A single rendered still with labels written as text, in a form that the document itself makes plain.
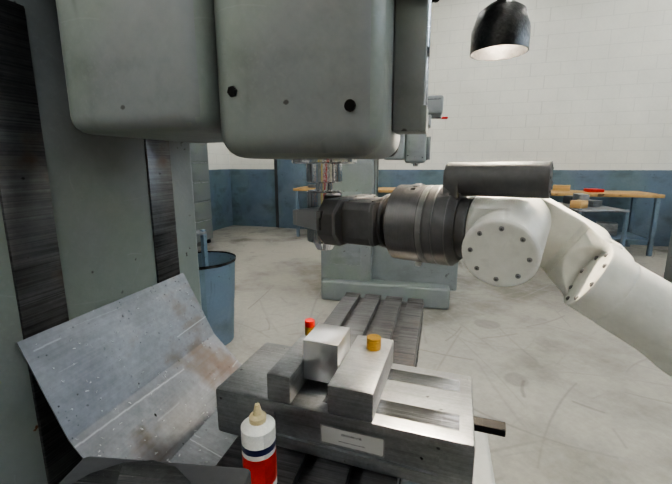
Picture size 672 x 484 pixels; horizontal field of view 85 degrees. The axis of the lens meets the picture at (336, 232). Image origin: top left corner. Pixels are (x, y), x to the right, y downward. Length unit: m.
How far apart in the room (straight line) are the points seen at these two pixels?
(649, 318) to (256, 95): 0.41
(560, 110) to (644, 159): 1.47
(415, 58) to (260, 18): 0.17
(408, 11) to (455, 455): 0.51
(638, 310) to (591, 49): 7.15
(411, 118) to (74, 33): 0.39
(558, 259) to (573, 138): 6.83
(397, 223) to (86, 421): 0.50
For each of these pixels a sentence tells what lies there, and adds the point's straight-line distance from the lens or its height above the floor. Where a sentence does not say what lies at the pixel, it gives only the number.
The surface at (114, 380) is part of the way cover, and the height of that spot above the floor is 0.98.
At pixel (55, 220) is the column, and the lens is 0.65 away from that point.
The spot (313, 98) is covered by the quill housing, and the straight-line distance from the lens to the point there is 0.40.
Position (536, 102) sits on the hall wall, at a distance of 7.18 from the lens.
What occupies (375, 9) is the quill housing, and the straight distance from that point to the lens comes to 0.41.
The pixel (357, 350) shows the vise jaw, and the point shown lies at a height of 1.03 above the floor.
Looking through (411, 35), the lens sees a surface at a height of 1.44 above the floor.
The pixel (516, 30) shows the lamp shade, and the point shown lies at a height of 1.46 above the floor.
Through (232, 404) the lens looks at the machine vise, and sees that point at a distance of 0.59.
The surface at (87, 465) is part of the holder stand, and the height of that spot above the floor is 1.11.
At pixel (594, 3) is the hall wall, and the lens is 7.66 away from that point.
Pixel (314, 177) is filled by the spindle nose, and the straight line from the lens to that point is 0.47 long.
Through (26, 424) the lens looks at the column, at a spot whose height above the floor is 0.96.
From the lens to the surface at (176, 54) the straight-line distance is 0.46.
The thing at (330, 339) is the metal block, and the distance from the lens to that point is 0.54.
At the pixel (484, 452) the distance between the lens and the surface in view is 0.74.
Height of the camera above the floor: 1.30
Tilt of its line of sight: 10 degrees down
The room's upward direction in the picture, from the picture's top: straight up
